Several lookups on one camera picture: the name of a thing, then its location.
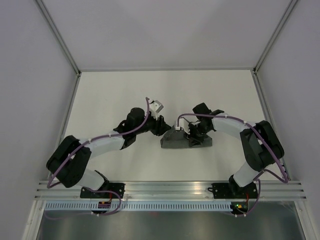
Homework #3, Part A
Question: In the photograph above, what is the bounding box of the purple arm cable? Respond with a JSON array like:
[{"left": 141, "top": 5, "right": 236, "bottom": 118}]
[
  {"left": 46, "top": 96, "right": 151, "bottom": 220},
  {"left": 176, "top": 113, "right": 289, "bottom": 219}
]

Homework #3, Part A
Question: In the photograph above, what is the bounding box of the aluminium post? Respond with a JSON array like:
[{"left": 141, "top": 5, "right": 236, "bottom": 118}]
[
  {"left": 34, "top": 0, "right": 81, "bottom": 76},
  {"left": 251, "top": 0, "right": 300, "bottom": 75}
]

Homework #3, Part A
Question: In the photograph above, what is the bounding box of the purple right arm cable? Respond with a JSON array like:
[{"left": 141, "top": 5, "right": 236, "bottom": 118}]
[{"left": 176, "top": 113, "right": 289, "bottom": 219}]

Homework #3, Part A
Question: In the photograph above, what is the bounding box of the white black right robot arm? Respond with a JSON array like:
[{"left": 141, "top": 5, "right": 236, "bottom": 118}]
[{"left": 184, "top": 103, "right": 285, "bottom": 198}]

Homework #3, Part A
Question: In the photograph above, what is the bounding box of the grey cloth napkin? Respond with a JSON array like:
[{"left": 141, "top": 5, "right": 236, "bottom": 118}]
[{"left": 160, "top": 126, "right": 213, "bottom": 149}]

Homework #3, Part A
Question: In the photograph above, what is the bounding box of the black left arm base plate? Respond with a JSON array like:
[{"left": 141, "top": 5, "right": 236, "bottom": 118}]
[{"left": 80, "top": 182, "right": 125, "bottom": 199}]

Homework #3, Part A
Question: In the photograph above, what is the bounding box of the white slotted cable duct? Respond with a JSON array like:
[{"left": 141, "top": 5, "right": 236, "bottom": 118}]
[{"left": 45, "top": 200, "right": 232, "bottom": 212}]

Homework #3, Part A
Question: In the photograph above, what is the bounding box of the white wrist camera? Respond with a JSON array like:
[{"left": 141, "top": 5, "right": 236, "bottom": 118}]
[
  {"left": 174, "top": 117, "right": 190, "bottom": 135},
  {"left": 148, "top": 99, "right": 164, "bottom": 120}
]

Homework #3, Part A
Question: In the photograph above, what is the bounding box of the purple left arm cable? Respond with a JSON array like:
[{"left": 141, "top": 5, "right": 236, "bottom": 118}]
[{"left": 46, "top": 96, "right": 151, "bottom": 220}]

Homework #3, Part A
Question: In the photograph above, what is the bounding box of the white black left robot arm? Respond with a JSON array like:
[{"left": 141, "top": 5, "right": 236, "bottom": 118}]
[{"left": 46, "top": 107, "right": 171, "bottom": 198}]

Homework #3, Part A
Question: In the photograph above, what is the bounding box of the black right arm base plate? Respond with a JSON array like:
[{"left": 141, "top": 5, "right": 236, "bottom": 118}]
[{"left": 207, "top": 182, "right": 258, "bottom": 200}]

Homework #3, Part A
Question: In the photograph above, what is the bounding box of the aluminium frame rail front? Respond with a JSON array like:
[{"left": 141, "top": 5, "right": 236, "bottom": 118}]
[{"left": 34, "top": 180, "right": 307, "bottom": 202}]

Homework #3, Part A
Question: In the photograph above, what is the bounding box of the aluminium post back left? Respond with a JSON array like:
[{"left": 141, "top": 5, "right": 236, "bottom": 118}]
[{"left": 34, "top": 0, "right": 81, "bottom": 76}]

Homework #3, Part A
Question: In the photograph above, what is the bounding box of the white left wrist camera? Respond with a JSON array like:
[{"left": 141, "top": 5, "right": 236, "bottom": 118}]
[{"left": 148, "top": 99, "right": 164, "bottom": 120}]

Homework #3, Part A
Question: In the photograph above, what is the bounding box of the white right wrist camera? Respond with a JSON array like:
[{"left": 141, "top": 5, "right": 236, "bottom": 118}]
[{"left": 174, "top": 117, "right": 190, "bottom": 135}]

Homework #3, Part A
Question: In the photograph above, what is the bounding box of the aluminium post back right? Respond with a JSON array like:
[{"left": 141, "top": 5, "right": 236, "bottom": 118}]
[{"left": 251, "top": 0, "right": 300, "bottom": 75}]

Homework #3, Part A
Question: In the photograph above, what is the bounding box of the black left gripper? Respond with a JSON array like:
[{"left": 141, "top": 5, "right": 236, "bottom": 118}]
[{"left": 135, "top": 111, "right": 172, "bottom": 137}]

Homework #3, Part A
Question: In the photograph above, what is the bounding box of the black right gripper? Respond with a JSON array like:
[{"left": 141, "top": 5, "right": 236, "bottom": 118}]
[{"left": 183, "top": 123, "right": 211, "bottom": 147}]

